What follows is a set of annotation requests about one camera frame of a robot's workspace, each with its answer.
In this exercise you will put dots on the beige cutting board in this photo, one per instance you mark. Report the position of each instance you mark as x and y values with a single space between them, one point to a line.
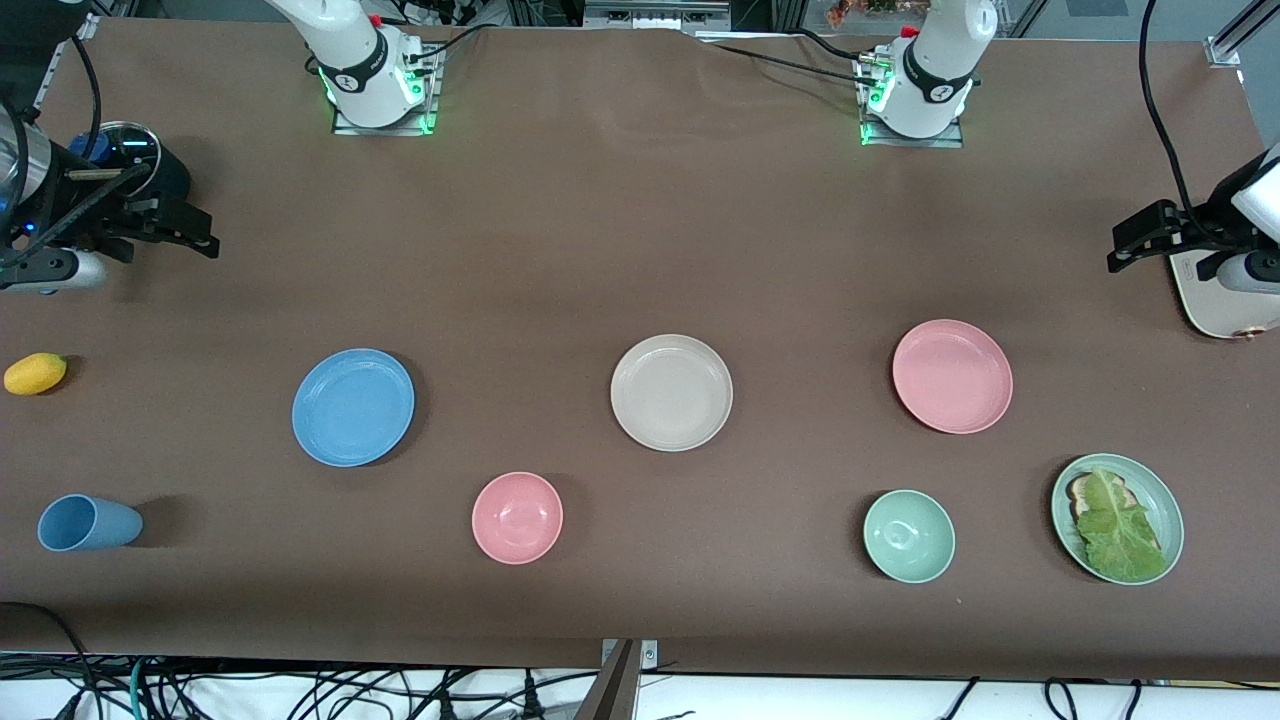
1215 315

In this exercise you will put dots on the aluminium frame profile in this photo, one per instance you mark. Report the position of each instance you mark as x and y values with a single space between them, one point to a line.
1235 30
55 70

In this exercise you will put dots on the silver table bracket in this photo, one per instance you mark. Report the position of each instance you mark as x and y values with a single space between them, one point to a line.
650 655

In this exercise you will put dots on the pink plate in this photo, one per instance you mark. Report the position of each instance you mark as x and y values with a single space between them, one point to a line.
952 376

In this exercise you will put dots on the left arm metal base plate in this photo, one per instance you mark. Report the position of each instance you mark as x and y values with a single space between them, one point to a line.
940 143

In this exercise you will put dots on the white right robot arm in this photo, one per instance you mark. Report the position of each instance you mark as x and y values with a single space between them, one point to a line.
360 70

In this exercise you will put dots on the green plate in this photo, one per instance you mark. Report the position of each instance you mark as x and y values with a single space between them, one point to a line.
1165 500

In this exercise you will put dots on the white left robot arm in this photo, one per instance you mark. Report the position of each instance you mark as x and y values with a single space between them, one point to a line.
935 70

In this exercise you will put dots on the green lettuce leaf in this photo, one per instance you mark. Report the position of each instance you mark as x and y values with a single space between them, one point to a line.
1120 530

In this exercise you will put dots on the blue plate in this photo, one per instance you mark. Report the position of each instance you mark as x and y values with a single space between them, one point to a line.
352 407

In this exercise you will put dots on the blue cup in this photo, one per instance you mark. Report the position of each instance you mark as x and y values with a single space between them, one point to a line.
90 523

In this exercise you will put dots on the silver metal frame beam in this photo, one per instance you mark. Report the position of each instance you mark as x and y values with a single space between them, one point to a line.
655 15

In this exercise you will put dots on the small pink bowl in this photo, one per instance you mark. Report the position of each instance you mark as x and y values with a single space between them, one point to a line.
517 518

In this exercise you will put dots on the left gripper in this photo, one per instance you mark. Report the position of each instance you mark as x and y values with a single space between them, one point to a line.
1186 226

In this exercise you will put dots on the dark camera mount pole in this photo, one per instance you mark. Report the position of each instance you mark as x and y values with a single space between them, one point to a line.
615 690

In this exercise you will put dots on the brown table cover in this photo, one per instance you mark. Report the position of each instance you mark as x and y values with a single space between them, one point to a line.
640 250

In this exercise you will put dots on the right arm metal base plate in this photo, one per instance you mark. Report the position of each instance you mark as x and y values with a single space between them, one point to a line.
400 130

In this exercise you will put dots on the yellow lemon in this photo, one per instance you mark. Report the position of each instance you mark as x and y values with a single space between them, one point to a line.
35 374

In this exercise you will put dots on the toasted bread slice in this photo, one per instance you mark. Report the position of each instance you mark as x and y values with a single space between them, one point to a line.
1078 490

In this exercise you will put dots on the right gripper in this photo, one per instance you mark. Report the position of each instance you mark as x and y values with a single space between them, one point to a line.
120 205

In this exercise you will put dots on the small green bowl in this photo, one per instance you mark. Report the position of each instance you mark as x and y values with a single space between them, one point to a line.
909 536

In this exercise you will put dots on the beige plate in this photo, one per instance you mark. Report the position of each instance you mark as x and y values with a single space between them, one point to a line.
671 392

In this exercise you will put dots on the black pot with glass lid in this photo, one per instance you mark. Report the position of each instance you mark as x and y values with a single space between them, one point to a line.
130 145

